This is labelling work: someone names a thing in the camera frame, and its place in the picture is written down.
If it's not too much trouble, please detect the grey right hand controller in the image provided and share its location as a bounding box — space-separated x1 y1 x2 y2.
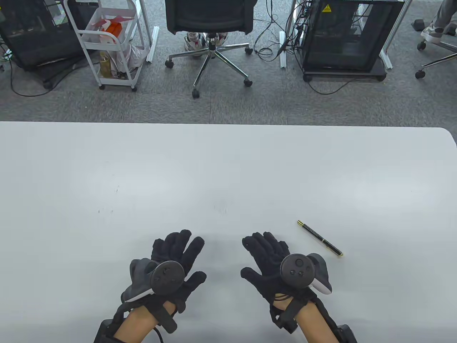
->
280 253 332 295

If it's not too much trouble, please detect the red white packet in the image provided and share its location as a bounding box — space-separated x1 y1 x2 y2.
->
86 18 111 33

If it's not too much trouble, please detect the black floor cable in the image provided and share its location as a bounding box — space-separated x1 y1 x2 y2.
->
9 56 55 97
306 76 359 95

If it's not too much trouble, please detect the black office chair chrome base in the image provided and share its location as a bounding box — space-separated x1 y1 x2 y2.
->
165 0 255 99

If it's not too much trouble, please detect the black cabinet with warning sticker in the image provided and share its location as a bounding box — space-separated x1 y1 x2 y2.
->
301 0 406 83

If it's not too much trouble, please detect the chrome chair base with casters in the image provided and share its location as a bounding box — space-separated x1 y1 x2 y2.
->
415 39 457 79

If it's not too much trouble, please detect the grey hand controller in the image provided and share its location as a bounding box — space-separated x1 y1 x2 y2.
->
121 258 185 303
280 253 332 295

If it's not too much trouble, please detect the white patterned sneaker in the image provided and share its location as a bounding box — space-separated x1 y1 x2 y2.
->
184 31 208 53

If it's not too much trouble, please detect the person's left hand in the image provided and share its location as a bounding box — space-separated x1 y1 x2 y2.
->
151 230 207 315

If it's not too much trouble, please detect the black gold fountain pen cap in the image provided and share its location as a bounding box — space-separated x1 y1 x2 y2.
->
322 240 343 257

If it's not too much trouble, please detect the person's left forearm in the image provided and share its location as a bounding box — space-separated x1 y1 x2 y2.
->
114 302 177 343

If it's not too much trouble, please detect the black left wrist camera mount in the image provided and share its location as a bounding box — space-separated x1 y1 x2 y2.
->
94 300 178 343

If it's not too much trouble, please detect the yellowish bottle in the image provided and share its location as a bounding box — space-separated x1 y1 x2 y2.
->
99 50 112 79

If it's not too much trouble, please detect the black flat floor board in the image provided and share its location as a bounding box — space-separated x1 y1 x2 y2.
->
35 54 101 90

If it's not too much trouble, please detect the black glass computer case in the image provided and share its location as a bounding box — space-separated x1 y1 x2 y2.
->
0 0 99 70

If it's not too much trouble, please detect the black gold fountain pen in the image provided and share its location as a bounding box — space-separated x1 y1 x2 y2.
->
297 220 325 243

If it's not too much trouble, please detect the white metal utility cart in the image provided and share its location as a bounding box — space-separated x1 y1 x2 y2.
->
64 0 147 92

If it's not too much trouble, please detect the white desk leg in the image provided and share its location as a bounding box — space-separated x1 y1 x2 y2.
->
136 0 160 63
380 0 412 70

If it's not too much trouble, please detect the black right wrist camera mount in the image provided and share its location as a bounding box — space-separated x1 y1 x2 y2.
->
270 292 357 343

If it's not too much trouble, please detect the clear plastic bag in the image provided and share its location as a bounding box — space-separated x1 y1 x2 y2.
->
126 45 150 70

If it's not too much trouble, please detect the black cable bundle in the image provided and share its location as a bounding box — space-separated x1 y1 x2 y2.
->
253 0 304 62

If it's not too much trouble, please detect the person's right forearm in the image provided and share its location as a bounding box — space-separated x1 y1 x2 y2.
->
273 300 323 343

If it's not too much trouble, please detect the grey left hand controller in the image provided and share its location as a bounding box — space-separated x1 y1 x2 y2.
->
121 258 185 303

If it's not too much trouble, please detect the person's right hand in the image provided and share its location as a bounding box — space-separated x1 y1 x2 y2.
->
240 232 318 311

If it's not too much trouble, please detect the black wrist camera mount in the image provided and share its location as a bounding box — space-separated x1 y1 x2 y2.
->
270 292 357 343
94 300 178 343

